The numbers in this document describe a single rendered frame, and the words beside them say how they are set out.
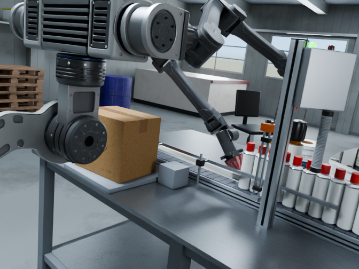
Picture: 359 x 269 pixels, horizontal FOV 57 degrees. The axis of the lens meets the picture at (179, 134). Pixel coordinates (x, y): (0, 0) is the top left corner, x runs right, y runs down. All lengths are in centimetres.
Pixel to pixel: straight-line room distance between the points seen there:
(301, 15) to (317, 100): 877
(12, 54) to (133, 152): 642
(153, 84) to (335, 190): 807
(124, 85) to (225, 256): 510
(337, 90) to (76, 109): 82
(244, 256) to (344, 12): 883
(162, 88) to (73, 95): 796
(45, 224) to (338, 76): 163
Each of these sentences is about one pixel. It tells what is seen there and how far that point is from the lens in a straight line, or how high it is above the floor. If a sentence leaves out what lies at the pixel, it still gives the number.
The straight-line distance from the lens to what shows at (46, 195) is 197.
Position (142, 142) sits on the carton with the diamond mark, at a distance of 147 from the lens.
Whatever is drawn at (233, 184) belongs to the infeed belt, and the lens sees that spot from 150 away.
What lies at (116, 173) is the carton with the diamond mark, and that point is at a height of 89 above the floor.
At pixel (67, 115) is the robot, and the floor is 121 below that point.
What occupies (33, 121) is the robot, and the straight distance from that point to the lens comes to 101.
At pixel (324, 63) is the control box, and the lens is 116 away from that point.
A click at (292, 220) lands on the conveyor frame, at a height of 85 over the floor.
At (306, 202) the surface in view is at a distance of 135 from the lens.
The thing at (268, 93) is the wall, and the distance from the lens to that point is 998.
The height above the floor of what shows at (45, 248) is 26.
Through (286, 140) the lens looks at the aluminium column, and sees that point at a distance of 120.
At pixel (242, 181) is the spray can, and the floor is 92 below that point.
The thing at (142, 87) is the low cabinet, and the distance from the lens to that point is 936.
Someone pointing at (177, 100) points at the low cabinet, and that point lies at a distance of 861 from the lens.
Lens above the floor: 140
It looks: 13 degrees down
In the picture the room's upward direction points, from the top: 7 degrees clockwise
